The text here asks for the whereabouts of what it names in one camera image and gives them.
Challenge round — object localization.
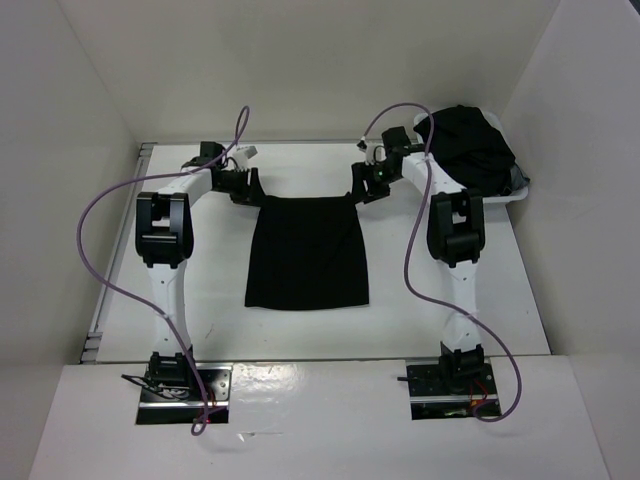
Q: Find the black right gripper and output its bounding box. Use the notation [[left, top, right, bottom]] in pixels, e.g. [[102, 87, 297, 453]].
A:
[[348, 160, 400, 206]]

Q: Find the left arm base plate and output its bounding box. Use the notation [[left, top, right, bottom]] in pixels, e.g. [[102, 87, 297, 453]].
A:
[[121, 363, 233, 425]]

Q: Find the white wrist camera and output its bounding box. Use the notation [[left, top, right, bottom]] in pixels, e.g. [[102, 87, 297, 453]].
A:
[[227, 145, 258, 171], [356, 137, 386, 165]]

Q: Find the grey cloth in basket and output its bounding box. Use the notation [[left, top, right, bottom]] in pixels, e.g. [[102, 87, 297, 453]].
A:
[[501, 163, 530, 196]]

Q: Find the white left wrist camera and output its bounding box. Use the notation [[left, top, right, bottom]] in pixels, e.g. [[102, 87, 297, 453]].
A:
[[227, 145, 258, 171]]

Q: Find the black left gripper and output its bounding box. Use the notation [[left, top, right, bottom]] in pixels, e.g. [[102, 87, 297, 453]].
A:
[[214, 167, 271, 207]]

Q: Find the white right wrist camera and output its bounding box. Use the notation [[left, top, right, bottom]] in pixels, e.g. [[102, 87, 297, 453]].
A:
[[356, 137, 386, 165]]

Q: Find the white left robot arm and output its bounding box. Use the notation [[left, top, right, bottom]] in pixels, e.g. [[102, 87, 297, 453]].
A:
[[135, 142, 264, 400]]

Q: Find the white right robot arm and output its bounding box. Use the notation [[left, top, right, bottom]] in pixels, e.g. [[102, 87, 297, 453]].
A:
[[351, 127, 486, 393]]

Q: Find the white perforated plastic basket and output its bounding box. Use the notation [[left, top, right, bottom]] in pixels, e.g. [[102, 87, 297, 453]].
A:
[[412, 111, 532, 206]]

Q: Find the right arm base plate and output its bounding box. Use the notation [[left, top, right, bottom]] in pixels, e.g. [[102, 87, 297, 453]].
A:
[[397, 361, 502, 420]]

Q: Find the pile of black skirts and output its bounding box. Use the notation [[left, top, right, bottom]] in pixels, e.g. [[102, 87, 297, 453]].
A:
[[413, 104, 517, 196]]

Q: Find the black skirt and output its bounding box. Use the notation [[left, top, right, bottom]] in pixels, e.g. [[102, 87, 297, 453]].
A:
[[245, 193, 370, 311]]

